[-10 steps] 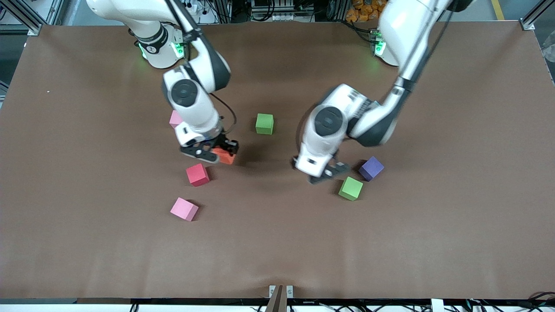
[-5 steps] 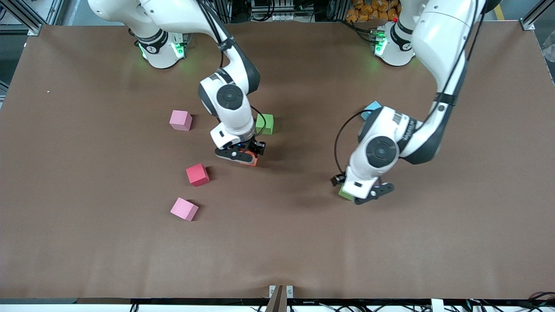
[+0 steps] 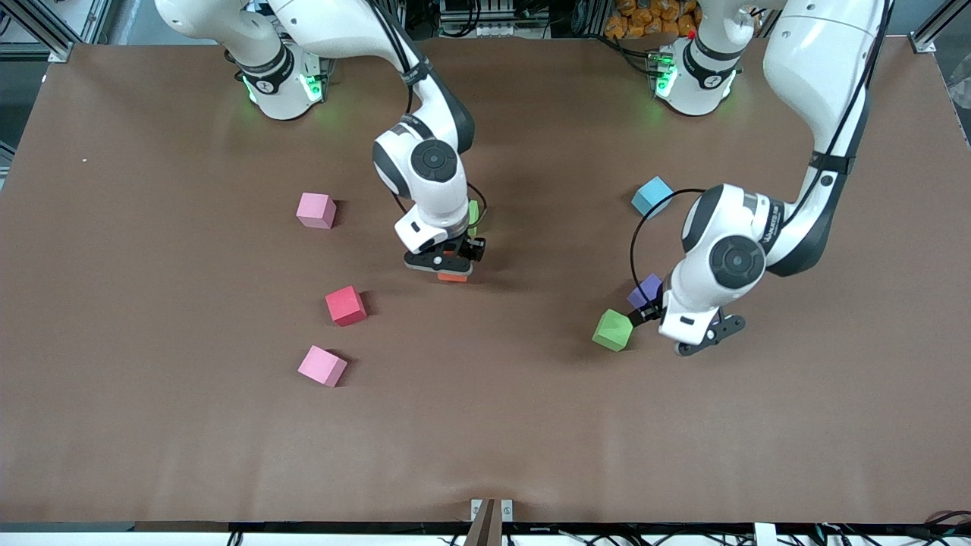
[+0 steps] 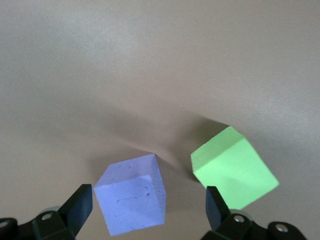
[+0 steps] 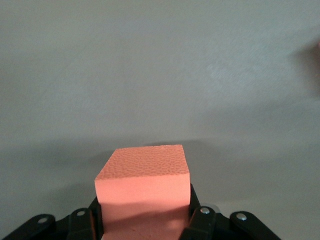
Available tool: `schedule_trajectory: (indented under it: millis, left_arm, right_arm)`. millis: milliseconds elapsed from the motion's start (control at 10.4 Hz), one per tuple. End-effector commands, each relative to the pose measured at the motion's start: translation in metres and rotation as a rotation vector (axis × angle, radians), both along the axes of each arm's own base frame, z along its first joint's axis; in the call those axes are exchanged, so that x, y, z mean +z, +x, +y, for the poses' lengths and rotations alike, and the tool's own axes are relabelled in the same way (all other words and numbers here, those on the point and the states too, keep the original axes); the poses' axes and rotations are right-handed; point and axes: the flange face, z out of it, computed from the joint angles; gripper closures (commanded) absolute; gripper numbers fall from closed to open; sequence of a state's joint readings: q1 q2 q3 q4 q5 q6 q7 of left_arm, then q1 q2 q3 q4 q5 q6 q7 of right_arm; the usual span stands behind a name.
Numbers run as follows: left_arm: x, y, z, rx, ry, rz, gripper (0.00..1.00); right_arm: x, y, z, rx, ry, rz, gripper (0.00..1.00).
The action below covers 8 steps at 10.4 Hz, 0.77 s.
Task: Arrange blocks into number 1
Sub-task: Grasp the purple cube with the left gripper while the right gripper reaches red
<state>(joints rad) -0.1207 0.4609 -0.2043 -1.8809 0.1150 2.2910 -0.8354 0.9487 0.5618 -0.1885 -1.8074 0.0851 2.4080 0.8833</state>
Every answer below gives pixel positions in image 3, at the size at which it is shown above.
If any pale pink foam cube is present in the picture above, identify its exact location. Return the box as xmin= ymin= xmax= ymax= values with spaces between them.
xmin=296 ymin=193 xmax=338 ymax=230

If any light blue foam cube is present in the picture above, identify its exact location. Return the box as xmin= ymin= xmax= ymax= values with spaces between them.
xmin=631 ymin=176 xmax=676 ymax=220

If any red foam cube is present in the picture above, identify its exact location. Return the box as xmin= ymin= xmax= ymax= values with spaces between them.
xmin=325 ymin=286 xmax=368 ymax=328

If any black cable bundle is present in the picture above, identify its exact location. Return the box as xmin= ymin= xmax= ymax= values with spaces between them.
xmin=815 ymin=510 xmax=971 ymax=546

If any purple foam cube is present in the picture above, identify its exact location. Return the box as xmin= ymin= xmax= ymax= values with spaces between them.
xmin=627 ymin=274 xmax=665 ymax=311

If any metal bracket with brown post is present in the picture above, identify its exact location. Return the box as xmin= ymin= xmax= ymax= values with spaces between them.
xmin=470 ymin=497 xmax=514 ymax=546

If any brown table cover sheet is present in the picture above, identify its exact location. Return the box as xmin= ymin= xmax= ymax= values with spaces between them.
xmin=0 ymin=34 xmax=971 ymax=533

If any silver equipment rack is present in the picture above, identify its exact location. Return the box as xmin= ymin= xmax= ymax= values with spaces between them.
xmin=438 ymin=0 xmax=526 ymax=39

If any bag of orange items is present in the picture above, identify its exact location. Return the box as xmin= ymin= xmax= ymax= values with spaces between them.
xmin=605 ymin=0 xmax=697 ymax=40

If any aluminium frame profile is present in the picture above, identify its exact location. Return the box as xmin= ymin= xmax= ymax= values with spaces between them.
xmin=910 ymin=0 xmax=971 ymax=55
xmin=0 ymin=0 xmax=77 ymax=63

